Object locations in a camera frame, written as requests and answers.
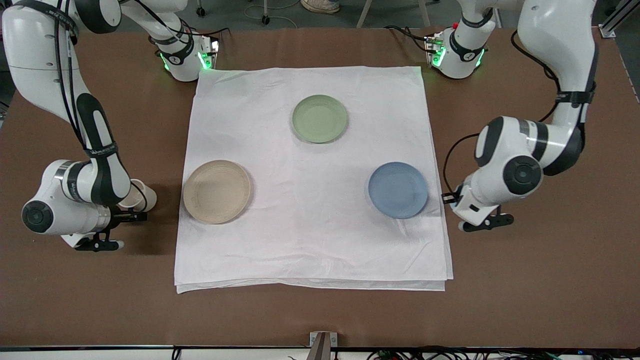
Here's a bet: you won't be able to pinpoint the white mug with black handle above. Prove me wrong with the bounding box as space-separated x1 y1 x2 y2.
117 179 158 212

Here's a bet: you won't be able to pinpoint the blue round plate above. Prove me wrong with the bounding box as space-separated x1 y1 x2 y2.
367 161 430 220

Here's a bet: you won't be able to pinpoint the beige round plate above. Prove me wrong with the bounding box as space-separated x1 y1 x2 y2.
182 159 252 225

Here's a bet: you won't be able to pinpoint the green round plate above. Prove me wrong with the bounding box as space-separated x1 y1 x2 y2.
290 94 349 145

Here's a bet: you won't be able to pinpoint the white cloth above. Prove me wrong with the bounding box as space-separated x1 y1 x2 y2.
174 66 454 294

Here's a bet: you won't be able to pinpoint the white stand legs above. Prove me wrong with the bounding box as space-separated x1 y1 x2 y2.
356 0 432 29

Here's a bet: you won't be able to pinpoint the white shoe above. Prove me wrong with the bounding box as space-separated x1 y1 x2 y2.
300 0 341 14

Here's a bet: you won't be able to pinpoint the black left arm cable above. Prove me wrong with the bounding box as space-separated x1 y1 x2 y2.
441 27 563 197

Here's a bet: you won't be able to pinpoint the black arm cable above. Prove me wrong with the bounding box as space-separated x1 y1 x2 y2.
441 27 563 197
52 0 150 214

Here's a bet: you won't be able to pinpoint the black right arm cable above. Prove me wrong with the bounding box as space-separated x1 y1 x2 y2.
52 0 150 214

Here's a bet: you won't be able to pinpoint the black left base cable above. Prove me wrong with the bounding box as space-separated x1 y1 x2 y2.
384 24 432 53

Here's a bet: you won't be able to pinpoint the black base cable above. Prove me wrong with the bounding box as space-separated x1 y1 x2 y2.
187 25 231 41
384 24 432 53

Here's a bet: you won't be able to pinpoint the grey metal table bracket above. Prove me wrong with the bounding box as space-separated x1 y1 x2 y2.
309 331 339 360

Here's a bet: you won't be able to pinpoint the aluminium frame profile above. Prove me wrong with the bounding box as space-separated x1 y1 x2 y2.
600 0 640 39

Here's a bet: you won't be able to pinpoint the black right base cable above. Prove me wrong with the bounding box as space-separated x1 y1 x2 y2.
187 25 231 41

